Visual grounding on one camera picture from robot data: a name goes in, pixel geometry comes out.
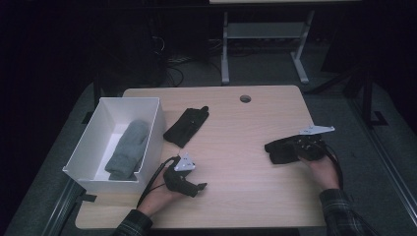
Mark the black glove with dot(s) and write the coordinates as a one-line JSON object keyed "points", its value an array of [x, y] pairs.
{"points": [[185, 126], [282, 150]]}

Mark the person's left hand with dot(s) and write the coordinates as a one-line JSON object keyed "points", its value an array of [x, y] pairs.
{"points": [[159, 196]]}

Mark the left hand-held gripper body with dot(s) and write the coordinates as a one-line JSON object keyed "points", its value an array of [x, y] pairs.
{"points": [[179, 178]]}

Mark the person's right hand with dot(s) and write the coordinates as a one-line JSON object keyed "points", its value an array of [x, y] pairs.
{"points": [[324, 172]]}

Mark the metal floor rail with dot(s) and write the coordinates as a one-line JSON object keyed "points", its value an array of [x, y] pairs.
{"points": [[383, 154], [60, 209]]}

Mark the white box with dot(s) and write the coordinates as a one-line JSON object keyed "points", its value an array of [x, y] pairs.
{"points": [[98, 154]]}

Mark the black stand leg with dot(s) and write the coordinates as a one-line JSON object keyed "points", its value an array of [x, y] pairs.
{"points": [[367, 98]]}

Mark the grey metal table frame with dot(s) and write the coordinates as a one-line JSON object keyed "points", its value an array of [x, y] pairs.
{"points": [[265, 31]]}

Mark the black tape strip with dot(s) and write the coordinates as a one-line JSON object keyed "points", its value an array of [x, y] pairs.
{"points": [[88, 198], [87, 117]]}

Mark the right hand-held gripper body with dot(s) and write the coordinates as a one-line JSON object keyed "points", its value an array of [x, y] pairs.
{"points": [[311, 146]]}

